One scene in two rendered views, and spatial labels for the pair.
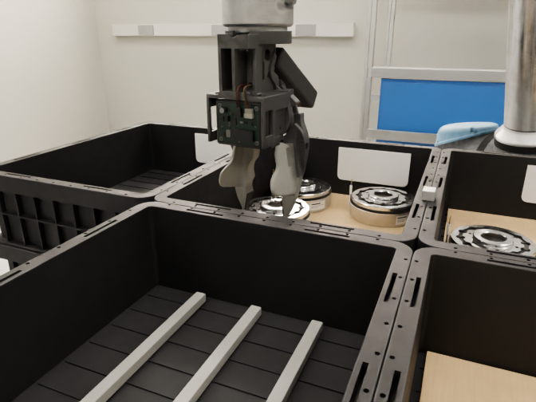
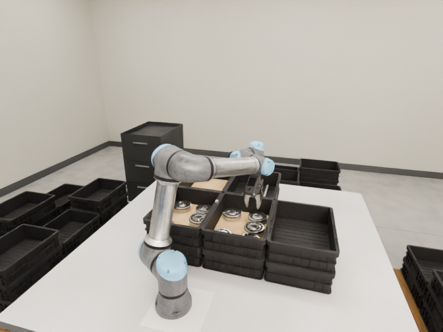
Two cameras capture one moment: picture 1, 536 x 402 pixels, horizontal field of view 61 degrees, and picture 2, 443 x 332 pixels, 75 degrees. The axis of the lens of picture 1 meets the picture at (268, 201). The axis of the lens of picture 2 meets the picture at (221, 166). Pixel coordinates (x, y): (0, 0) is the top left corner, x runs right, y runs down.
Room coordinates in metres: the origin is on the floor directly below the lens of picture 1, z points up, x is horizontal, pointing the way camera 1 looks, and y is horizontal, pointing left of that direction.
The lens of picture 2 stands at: (1.86, -0.35, 1.68)
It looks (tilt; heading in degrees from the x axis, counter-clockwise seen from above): 21 degrees down; 172
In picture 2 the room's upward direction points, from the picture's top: 1 degrees clockwise
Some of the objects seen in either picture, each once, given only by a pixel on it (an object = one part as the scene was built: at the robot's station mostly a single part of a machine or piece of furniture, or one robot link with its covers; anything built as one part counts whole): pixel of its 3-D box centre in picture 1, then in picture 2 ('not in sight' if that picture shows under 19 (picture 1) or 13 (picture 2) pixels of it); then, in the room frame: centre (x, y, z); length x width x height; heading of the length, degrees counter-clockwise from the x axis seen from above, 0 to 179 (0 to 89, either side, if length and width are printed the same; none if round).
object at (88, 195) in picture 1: (147, 155); (302, 224); (0.74, 0.20, 0.92); 0.40 x 0.30 x 0.02; 157
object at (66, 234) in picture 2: not in sight; (70, 243); (-0.10, -1.24, 0.31); 0.40 x 0.30 x 0.34; 158
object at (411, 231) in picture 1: (321, 176); (241, 215); (0.62, -0.08, 0.92); 0.40 x 0.30 x 0.02; 157
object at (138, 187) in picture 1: (151, 184); (301, 233); (0.74, 0.20, 0.87); 0.40 x 0.30 x 0.11; 157
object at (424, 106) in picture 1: (447, 136); not in sight; (2.32, -0.93, 0.60); 0.72 x 0.03 x 0.56; 68
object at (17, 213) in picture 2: not in sight; (26, 229); (-0.25, -1.61, 0.37); 0.40 x 0.30 x 0.45; 158
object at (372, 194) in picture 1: (383, 195); not in sight; (0.69, -0.19, 0.86); 0.05 x 0.05 x 0.01
